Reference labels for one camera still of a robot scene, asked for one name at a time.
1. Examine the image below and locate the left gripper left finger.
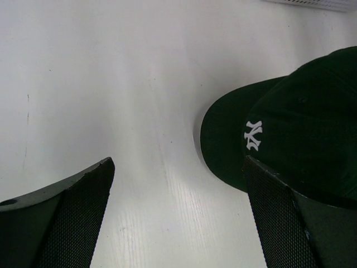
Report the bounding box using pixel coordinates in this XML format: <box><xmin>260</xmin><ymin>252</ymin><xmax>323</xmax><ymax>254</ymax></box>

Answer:
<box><xmin>1</xmin><ymin>157</ymin><xmax>115</xmax><ymax>267</ymax></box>

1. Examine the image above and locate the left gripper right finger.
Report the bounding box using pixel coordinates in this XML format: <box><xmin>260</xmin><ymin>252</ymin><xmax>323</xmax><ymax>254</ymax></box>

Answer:
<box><xmin>242</xmin><ymin>156</ymin><xmax>356</xmax><ymax>267</ymax></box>

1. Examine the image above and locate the dark green NY cap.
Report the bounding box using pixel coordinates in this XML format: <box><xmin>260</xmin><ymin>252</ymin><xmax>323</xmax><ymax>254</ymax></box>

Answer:
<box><xmin>200</xmin><ymin>46</ymin><xmax>356</xmax><ymax>200</ymax></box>

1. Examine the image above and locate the white plastic basket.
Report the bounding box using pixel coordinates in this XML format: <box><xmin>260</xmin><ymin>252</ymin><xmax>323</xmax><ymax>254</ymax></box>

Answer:
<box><xmin>267</xmin><ymin>0</ymin><xmax>356</xmax><ymax>12</ymax></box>

